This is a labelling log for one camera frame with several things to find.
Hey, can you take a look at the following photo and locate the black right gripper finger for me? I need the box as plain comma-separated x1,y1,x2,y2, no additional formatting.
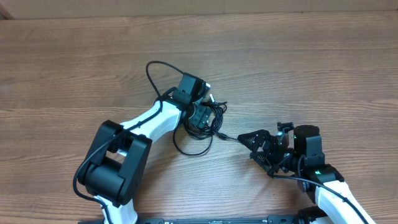
238,129,271,152
249,152,271,173

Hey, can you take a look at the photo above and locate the black USB-C cable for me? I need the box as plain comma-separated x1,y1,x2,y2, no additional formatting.
172,121,240,156

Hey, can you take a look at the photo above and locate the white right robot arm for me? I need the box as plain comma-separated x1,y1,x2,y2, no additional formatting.
238,123,373,223

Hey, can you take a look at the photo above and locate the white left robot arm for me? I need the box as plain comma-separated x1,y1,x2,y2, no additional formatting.
73,73,211,223

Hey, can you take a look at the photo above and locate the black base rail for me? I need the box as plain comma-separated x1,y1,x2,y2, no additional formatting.
77,214,312,224

